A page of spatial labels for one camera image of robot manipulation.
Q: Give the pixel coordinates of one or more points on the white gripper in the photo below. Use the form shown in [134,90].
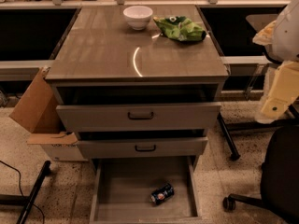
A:
[287,36]

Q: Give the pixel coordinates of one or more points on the blue pepsi can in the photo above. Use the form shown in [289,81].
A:
[161,194]

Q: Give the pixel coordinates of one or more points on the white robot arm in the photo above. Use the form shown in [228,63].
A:
[282,35]

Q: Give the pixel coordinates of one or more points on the middle grey drawer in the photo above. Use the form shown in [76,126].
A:
[135,148]

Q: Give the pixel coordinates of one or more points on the top grey drawer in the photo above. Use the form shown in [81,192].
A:
[141,117]

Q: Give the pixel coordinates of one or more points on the grey drawer cabinet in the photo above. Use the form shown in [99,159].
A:
[103,61]

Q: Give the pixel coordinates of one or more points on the bottom open grey drawer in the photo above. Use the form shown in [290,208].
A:
[123,188]

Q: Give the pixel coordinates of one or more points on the black side table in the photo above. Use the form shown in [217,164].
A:
[290,117]

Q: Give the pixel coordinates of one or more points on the black office chair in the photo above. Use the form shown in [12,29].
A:
[279,185]

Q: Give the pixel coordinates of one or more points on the green chip bag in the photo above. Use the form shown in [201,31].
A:
[180,28]

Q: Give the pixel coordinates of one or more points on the white ceramic bowl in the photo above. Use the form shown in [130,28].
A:
[138,17]

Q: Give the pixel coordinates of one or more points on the brown cardboard box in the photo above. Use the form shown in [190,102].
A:
[36,113]

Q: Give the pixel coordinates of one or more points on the black stand leg left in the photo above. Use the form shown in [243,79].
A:
[26,202]

